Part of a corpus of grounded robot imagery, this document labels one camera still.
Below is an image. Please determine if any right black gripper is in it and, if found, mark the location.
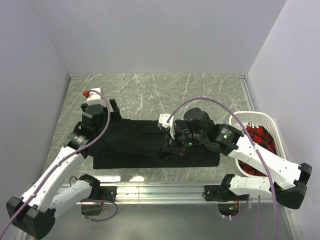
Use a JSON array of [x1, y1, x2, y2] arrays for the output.
[[162, 123, 207, 155]]

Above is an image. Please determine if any black long sleeve shirt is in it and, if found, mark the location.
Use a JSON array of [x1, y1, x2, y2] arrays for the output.
[[87, 119, 220, 169]]

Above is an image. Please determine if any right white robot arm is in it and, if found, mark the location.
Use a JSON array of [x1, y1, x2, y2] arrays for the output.
[[158, 107, 312, 210]]

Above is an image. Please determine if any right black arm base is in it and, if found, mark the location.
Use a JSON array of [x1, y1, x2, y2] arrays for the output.
[[202, 185, 226, 202]]

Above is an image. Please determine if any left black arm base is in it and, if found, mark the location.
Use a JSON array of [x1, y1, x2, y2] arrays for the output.
[[99, 185, 117, 202]]

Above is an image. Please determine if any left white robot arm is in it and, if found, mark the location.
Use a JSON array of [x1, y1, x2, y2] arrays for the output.
[[6, 99, 121, 240]]

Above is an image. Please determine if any red black plaid shirt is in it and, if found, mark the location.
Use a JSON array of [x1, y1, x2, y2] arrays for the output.
[[237, 122, 277, 177]]

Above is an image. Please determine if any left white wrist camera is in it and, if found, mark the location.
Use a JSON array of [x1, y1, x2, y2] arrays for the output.
[[82, 87, 103, 104]]

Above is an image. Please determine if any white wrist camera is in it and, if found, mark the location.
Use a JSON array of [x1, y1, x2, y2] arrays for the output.
[[82, 87, 103, 104], [157, 113, 176, 140]]

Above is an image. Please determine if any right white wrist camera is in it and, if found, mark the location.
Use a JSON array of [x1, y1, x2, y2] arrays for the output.
[[157, 113, 176, 140]]

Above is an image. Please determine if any aluminium mounting rail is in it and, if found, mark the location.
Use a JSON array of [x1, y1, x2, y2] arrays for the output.
[[57, 182, 292, 206]]

